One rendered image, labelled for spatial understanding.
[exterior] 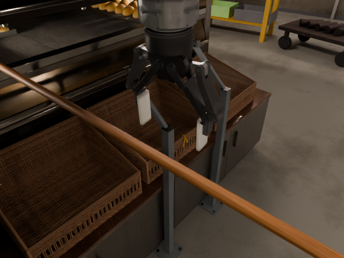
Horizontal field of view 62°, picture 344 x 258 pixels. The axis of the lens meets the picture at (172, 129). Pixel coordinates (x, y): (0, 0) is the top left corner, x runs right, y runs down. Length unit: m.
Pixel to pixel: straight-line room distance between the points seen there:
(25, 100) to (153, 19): 1.12
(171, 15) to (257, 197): 2.00
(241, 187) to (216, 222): 0.40
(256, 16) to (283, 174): 3.47
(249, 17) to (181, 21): 5.09
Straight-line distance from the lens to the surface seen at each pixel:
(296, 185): 2.50
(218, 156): 1.82
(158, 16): 0.41
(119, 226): 1.39
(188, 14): 0.42
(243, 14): 5.52
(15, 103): 1.46
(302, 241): 0.61
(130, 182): 1.35
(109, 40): 1.64
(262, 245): 2.05
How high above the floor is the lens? 1.67
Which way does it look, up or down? 36 degrees down
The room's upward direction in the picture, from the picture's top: straight up
